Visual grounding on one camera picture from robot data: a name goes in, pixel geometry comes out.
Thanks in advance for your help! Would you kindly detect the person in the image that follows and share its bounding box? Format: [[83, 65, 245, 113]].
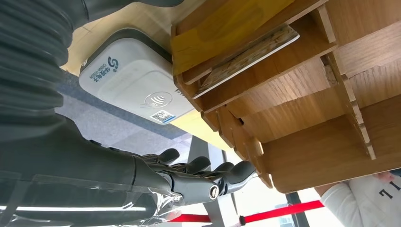
[[314, 169, 401, 227]]

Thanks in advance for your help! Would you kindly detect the white kiosk display stand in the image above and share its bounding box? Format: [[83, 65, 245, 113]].
[[188, 136, 239, 227]]

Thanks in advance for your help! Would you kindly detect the red barrier belt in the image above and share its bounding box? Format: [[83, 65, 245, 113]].
[[170, 200, 325, 225]]

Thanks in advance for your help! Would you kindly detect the white card reader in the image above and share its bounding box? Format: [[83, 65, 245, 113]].
[[78, 28, 196, 125]]

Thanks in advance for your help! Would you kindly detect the metal stanchion with round base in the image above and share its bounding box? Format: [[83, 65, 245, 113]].
[[286, 192, 310, 227]]

